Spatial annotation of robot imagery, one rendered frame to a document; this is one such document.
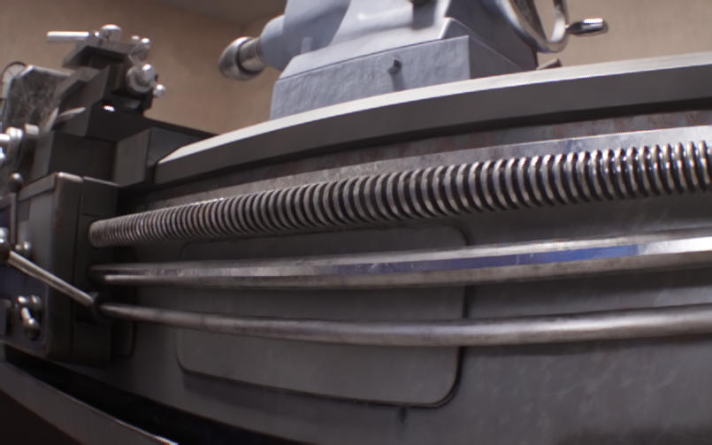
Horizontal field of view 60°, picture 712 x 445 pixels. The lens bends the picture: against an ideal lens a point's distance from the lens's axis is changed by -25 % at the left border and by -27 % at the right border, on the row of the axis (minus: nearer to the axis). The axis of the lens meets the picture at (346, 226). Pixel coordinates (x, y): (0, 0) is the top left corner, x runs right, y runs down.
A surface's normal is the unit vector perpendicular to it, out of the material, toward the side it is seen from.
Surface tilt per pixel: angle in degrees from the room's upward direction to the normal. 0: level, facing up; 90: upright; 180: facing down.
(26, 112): 90
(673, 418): 90
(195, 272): 90
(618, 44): 90
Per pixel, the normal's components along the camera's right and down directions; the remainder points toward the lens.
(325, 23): -0.66, 0.27
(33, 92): 0.71, -0.07
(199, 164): -0.70, -0.15
